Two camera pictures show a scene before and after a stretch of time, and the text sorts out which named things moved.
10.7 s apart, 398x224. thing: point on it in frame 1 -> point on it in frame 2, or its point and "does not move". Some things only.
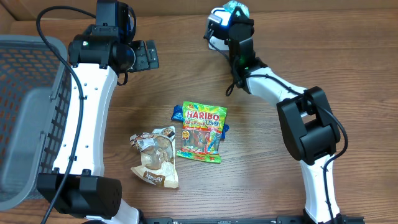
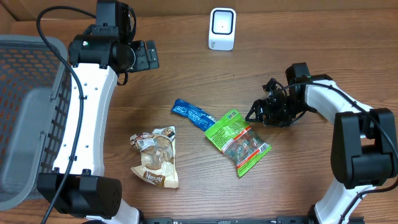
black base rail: x=237 y=220 does not move
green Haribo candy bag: x=202 y=126 -> x=237 y=141
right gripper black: x=250 y=20 -> x=268 y=103
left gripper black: x=144 y=63 does not move
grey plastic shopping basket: x=35 y=91 does not move
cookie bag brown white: x=158 y=165 does not move
